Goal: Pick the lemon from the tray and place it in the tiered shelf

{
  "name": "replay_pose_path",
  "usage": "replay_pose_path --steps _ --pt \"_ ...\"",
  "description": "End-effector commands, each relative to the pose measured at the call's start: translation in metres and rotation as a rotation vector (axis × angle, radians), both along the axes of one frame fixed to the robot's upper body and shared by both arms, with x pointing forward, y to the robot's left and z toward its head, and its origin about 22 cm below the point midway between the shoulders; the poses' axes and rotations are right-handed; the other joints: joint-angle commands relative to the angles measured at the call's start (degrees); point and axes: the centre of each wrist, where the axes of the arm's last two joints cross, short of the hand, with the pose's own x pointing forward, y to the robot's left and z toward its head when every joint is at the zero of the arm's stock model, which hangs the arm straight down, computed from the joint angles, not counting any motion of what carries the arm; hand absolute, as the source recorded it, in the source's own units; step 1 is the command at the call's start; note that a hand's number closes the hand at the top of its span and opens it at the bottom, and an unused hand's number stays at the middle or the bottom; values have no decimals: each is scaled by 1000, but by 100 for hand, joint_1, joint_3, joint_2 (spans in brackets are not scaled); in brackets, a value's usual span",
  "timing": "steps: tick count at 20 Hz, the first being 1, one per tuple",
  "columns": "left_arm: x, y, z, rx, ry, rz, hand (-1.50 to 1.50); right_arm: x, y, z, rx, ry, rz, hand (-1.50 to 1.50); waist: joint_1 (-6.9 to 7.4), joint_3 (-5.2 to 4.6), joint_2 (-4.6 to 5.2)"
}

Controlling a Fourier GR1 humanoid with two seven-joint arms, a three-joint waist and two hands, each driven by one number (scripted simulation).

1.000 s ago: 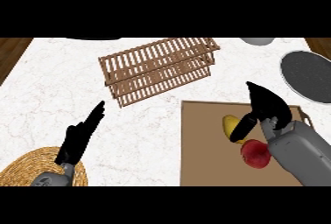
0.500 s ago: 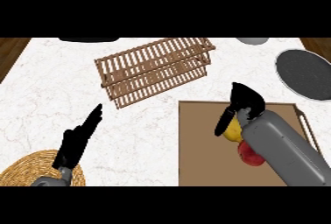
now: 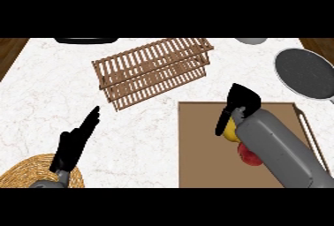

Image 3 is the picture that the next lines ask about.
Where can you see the brown wooden tray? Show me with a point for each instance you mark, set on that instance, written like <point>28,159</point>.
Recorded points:
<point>208,153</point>

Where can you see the red apple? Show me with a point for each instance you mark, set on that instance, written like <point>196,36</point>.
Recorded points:
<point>248,156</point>

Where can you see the round wicker basket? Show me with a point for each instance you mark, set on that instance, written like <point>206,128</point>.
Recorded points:
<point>25,173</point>

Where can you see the yellow lemon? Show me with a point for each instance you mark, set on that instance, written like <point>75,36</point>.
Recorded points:
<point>230,132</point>

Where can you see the brown wooden tiered shelf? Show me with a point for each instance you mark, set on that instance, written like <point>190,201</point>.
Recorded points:
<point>150,69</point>

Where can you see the dark grey frying pan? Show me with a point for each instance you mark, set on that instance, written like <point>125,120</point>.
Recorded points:
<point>305,73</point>

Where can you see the grey round bowl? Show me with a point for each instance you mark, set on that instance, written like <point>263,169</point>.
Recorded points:
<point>249,40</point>

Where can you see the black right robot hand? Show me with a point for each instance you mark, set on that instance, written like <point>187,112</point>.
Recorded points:
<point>240,99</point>

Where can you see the black round object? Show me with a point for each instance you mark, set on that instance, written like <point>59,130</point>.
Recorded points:
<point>85,40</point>

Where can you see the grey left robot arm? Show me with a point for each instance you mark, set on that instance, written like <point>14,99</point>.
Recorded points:
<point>54,180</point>

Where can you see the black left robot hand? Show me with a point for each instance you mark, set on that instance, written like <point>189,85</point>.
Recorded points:
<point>73,144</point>

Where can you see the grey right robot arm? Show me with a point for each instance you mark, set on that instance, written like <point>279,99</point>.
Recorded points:
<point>279,150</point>

